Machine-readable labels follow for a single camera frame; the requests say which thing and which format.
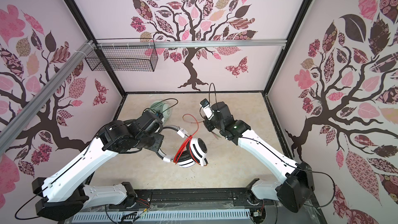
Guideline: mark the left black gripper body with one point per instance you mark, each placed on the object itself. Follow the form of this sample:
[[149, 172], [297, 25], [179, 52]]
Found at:
[[152, 142]]

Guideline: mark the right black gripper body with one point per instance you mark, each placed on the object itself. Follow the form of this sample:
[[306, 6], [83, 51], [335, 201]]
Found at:
[[211, 125]]

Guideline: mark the mint green headphones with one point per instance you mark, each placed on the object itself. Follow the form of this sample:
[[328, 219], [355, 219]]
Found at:
[[162, 109]]

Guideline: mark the white black headphones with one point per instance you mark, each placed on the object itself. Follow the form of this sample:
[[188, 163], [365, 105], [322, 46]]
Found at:
[[192, 151]]

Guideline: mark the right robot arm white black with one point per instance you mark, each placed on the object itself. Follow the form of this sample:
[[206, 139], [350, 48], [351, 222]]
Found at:
[[294, 183]]

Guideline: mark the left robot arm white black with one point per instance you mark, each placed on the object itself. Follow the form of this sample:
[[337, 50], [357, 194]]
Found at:
[[65, 193]]

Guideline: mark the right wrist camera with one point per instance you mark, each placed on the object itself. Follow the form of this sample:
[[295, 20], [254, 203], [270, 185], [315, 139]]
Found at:
[[208, 111]]

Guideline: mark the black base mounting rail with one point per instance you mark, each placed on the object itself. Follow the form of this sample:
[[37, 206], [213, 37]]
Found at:
[[239, 196]]

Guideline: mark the black wire mesh basket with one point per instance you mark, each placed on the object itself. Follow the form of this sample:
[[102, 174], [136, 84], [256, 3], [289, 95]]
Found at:
[[123, 54]]

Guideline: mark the aluminium rail back wall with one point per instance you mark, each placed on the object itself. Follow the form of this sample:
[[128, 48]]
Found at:
[[192, 43]]

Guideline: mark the aluminium rail wall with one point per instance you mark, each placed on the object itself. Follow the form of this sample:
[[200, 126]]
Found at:
[[192, 43], [13, 129]]

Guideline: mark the white slotted cable duct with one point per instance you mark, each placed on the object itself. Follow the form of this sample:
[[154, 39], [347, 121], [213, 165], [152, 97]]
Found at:
[[160, 216]]

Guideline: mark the aluminium rail left wall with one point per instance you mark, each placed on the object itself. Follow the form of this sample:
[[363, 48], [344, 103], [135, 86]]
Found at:
[[13, 129]]

